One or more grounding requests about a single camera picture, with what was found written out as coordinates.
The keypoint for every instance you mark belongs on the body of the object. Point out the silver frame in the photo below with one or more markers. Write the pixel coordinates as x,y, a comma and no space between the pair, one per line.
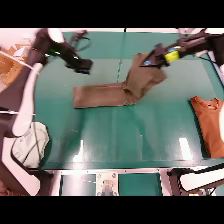
106,181

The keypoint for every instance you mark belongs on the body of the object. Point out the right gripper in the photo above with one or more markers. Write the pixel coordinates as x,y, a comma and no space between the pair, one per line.
156,57

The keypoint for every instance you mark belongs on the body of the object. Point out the brown garment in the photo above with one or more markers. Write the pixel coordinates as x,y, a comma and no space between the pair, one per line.
100,96

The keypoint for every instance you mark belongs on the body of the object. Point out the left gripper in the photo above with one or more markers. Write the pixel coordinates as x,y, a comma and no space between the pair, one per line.
80,65

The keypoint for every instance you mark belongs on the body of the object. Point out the orange T-shirt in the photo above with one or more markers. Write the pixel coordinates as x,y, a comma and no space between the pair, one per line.
210,126

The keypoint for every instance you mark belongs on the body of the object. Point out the pale green garment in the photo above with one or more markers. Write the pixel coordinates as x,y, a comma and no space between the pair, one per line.
31,143

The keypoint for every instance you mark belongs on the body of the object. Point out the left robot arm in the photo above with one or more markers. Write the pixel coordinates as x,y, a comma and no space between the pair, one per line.
26,100

